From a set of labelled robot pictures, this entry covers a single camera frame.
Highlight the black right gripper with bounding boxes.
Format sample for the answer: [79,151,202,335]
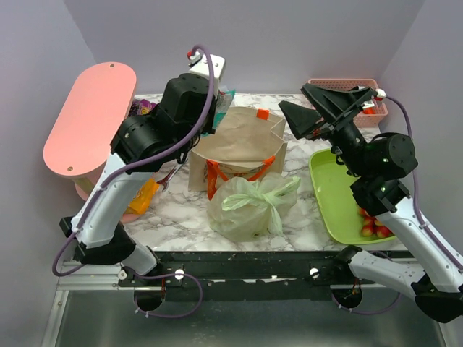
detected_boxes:
[278,82,373,176]

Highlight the green white candy packet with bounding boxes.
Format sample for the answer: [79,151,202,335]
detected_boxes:
[213,90,236,130]

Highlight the purple snack packet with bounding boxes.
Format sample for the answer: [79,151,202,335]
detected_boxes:
[128,99,156,116]

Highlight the beige tote bag orange handles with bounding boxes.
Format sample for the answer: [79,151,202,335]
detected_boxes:
[188,107,287,199]

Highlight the pale green plastic grocery bag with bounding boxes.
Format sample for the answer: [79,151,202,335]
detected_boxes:
[207,173,301,242]

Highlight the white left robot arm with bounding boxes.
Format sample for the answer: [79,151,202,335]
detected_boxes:
[60,72,221,286]

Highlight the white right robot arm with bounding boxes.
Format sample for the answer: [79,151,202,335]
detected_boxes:
[279,83,462,323]

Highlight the pink perforated basket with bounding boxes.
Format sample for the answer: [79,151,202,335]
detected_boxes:
[308,78,388,127]

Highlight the orange carrot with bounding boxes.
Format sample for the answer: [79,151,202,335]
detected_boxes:
[363,105,375,115]

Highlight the silver wrench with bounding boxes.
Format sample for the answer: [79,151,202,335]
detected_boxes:
[157,164,182,192]

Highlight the green plastic tray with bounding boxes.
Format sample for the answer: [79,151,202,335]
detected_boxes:
[308,150,396,246]

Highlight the orange snack packet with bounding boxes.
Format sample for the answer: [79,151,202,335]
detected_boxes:
[125,179,159,215]

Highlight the pink two-tier shelf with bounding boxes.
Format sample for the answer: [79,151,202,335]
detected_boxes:
[43,61,137,200]

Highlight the red strawberry cluster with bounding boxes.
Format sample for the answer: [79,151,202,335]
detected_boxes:
[358,208,394,239]

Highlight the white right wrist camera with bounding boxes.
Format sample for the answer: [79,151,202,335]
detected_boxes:
[362,88,387,109]

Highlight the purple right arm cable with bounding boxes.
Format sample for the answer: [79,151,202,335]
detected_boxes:
[331,94,463,315]

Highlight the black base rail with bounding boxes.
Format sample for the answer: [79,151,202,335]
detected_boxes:
[72,249,402,301]

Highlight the aluminium frame extrusion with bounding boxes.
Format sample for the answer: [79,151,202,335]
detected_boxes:
[40,260,126,347]

